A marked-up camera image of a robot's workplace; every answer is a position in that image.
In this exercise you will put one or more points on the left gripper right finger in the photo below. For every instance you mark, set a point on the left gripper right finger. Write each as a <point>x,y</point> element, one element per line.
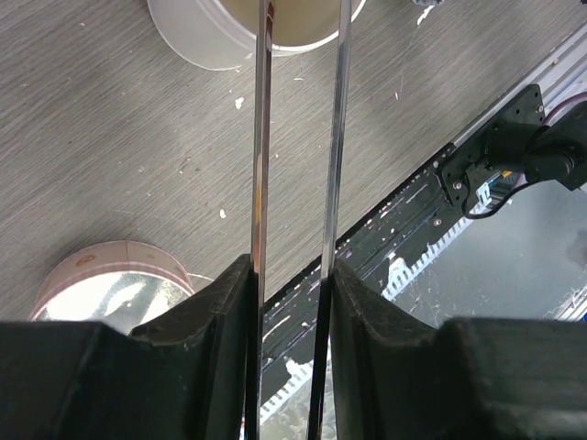
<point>395,377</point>

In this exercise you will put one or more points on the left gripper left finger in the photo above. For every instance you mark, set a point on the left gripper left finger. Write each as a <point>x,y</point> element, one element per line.
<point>179,376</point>

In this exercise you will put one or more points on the pink metal bowl container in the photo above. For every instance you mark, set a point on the pink metal bowl container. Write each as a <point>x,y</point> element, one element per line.
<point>123,283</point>

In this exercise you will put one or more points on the tall white cylinder container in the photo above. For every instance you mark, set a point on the tall white cylinder container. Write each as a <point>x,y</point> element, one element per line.
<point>220,35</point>

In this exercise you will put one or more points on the metal tongs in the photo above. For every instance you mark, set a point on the metal tongs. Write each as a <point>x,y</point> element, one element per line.
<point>259,218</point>

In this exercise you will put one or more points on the blue denim shorts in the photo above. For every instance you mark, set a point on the blue denim shorts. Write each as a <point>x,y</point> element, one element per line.
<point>428,3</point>

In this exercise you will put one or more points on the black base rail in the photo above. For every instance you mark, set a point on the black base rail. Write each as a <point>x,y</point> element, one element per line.
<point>398,237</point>

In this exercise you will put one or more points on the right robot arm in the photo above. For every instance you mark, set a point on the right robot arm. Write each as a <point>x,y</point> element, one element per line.
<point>543,153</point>

